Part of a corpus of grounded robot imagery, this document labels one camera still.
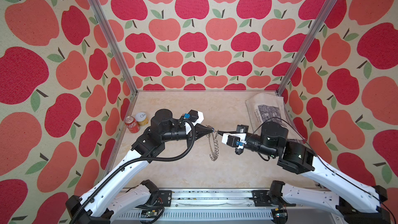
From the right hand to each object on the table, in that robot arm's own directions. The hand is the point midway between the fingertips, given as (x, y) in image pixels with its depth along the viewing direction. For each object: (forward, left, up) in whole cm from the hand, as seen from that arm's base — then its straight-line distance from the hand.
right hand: (226, 126), depth 59 cm
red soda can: (+13, +52, -26) cm, 59 cm away
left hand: (-2, +5, -1) cm, 6 cm away
